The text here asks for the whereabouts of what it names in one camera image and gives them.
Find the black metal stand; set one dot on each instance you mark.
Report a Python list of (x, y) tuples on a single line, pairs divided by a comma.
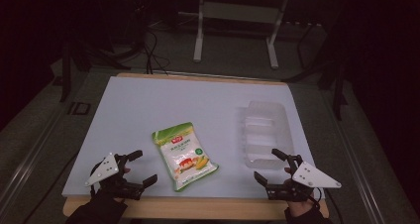
[(66, 80), (338, 95)]

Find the black floor socket box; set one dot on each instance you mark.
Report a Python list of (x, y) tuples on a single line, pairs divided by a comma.
[(79, 108)]

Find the clear plastic tray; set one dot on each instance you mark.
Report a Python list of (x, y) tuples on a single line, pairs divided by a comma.
[(264, 134)]

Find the green and white food packet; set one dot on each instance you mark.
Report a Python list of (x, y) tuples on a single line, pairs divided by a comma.
[(185, 154)]

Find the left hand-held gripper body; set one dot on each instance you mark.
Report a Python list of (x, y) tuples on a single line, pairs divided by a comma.
[(105, 169)]

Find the wooden table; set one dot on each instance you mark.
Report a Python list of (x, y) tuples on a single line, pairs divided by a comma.
[(198, 209)]

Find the person's left hand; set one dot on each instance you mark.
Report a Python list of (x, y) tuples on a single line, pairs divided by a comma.
[(126, 170)]

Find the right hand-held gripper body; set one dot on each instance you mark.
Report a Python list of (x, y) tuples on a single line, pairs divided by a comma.
[(313, 179)]

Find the white metal desk frame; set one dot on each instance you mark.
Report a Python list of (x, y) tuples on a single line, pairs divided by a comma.
[(198, 35)]

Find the pale table mat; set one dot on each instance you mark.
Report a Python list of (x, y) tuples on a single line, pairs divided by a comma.
[(165, 101)]

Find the person's right hand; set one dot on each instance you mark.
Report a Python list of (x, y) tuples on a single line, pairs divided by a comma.
[(299, 206)]

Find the metal floor rail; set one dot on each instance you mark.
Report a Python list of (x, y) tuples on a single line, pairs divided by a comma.
[(360, 171), (29, 161)]

